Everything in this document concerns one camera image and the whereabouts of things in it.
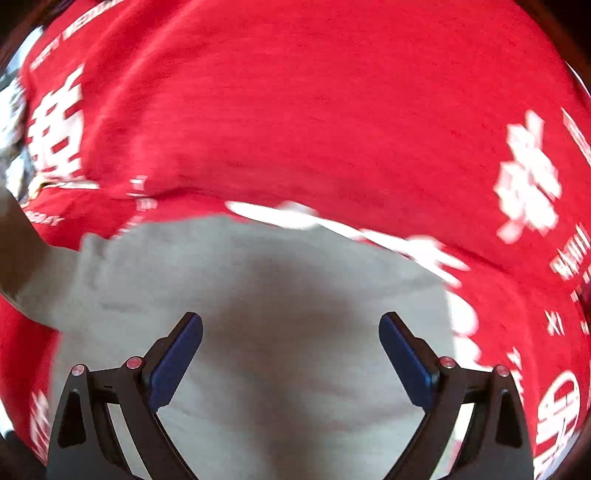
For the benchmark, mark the red printed blanket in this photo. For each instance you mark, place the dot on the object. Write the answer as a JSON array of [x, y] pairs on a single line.
[[300, 106]]

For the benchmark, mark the small grey cloth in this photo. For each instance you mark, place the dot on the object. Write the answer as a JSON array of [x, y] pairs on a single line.
[[286, 295]]

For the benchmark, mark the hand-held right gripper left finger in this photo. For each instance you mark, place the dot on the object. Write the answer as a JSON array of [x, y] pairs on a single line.
[[178, 355]]

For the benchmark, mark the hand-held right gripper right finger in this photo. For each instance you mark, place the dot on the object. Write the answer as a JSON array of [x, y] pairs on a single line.
[[406, 357]]

